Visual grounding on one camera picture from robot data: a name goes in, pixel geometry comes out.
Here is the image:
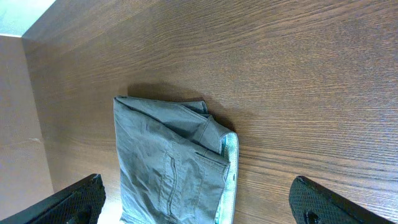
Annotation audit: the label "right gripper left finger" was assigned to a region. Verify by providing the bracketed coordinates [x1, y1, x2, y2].
[1, 174, 106, 224]

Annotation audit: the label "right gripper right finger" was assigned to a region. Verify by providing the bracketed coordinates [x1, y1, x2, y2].
[289, 175, 393, 224]

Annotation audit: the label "grey shorts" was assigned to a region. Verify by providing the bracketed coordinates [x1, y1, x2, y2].
[113, 96, 239, 224]

